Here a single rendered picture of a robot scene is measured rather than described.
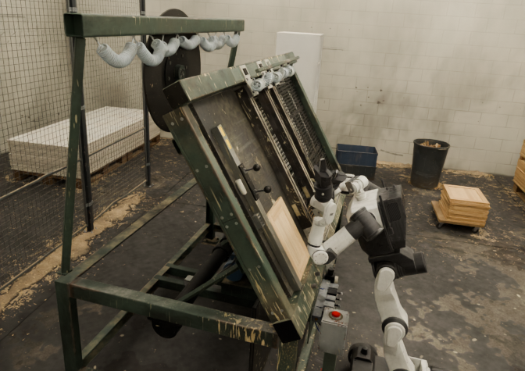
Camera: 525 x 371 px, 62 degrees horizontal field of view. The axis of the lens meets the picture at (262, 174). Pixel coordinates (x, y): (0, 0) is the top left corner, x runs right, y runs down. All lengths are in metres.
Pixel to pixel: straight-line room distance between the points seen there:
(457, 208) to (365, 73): 2.99
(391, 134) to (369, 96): 0.75
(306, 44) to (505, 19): 3.13
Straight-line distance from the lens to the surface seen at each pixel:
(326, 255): 2.21
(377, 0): 7.49
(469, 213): 5.56
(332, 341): 2.21
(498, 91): 7.86
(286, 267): 2.33
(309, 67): 6.13
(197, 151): 1.96
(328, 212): 2.10
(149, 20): 2.62
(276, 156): 2.66
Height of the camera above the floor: 2.23
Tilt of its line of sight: 20 degrees down
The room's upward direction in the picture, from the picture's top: 3 degrees clockwise
